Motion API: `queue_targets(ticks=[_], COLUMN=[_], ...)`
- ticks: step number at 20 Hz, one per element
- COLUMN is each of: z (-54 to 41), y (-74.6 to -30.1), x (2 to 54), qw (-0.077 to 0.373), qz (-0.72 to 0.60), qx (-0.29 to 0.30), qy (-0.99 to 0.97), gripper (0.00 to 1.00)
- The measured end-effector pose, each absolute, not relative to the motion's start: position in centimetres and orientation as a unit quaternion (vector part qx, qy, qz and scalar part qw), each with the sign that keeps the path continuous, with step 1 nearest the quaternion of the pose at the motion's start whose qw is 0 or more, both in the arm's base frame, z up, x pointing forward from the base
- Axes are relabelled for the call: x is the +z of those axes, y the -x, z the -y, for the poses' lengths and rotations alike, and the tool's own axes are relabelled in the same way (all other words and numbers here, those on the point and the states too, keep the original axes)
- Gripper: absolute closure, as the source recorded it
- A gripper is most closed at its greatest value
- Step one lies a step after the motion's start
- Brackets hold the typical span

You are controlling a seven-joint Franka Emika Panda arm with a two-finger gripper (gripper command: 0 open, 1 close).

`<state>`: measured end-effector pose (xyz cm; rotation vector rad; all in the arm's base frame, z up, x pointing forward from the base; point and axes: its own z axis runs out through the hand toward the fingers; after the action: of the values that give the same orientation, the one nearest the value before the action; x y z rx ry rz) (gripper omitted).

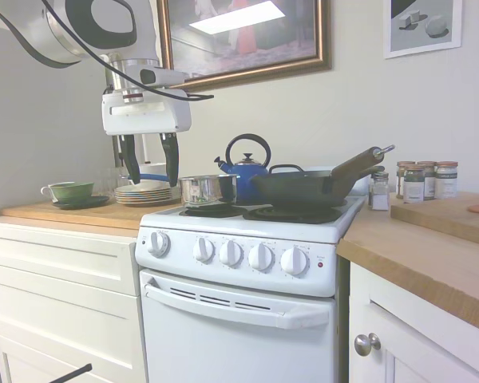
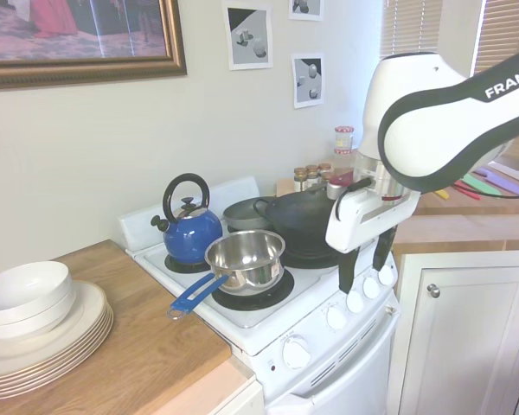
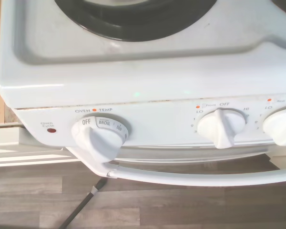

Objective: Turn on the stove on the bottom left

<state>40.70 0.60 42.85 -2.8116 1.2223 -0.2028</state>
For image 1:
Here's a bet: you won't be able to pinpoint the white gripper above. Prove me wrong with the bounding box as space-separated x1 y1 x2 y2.
101 88 193 189

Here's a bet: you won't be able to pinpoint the white burner knob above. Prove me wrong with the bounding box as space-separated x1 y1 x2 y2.
247 242 275 274
192 235 216 264
218 239 244 267
279 246 311 277

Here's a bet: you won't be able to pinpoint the white electric stove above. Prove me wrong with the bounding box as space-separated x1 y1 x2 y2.
134 165 369 383

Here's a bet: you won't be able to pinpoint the clear drinking glass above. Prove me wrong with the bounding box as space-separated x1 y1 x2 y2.
100 167 123 195

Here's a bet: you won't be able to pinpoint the small stainless steel pot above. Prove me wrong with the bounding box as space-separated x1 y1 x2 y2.
178 174 239 207

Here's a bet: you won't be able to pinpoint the dark green saucer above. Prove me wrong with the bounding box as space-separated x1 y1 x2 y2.
51 195 111 211

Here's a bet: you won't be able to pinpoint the small black coil burner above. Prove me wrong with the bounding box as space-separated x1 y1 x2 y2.
179 202 244 219

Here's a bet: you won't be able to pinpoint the white oven temperature knob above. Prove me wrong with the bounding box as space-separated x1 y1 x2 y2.
147 230 172 259

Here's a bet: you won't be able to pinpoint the green ceramic cup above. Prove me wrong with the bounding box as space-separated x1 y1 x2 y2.
40 181 95 203

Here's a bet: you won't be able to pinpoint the large black coil burner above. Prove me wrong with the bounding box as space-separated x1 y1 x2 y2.
243 204 345 225

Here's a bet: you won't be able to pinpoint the gold framed painting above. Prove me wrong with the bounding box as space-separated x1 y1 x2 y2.
156 0 333 90

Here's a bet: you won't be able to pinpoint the white drawer cabinet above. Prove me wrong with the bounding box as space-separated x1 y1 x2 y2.
0 221 148 383

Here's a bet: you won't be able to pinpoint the black rod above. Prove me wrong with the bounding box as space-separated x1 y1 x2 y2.
49 362 93 383

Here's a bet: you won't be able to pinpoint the glass salt shaker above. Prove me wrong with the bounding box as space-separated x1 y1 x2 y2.
368 171 391 211

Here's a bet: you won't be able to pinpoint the glass spice jar green contents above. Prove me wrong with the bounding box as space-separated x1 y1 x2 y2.
402 164 426 203

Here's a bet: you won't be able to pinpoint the round metal cabinet knob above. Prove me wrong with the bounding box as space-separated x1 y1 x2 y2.
354 332 382 357

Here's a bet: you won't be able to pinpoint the glass spice jar white label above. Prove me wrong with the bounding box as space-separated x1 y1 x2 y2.
434 160 460 200

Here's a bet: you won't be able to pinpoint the thick wooden cutting board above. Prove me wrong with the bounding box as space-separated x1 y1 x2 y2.
390 191 479 249

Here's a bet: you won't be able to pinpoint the grey still life print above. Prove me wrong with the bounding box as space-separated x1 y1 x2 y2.
383 0 463 61

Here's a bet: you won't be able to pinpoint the white door cabinet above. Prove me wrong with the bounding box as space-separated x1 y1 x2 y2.
346 261 479 383

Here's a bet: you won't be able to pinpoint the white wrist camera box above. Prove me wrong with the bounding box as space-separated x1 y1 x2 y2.
138 66 187 89

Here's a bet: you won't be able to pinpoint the blue kettle with black handle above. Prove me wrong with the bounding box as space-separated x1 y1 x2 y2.
213 133 272 203

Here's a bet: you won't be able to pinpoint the thin black cable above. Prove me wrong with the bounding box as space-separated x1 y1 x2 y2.
42 0 216 101

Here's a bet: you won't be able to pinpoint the black wok with wooden handle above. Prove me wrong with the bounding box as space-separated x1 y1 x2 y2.
249 144 396 211

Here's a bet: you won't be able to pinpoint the white oven door handle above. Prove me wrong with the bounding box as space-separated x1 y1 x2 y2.
143 277 331 330

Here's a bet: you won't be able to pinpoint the flat black cable strap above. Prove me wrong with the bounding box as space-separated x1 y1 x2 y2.
0 0 83 69

